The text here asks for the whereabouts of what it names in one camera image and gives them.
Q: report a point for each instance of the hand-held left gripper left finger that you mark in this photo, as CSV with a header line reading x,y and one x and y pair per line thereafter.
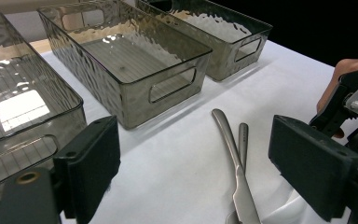
x,y
90,165

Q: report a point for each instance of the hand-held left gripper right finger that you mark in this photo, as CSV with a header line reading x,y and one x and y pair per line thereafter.
x,y
313,165

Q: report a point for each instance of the steel fork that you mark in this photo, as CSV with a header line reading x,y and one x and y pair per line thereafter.
x,y
243,143

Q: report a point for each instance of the steel table knife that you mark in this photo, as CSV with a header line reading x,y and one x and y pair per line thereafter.
x,y
244,193

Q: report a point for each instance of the smoky clear plastic bin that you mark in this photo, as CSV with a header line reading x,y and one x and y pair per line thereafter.
x,y
130,59
217,34
28,77

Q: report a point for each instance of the black curtain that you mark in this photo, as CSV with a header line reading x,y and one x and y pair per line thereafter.
x,y
323,25

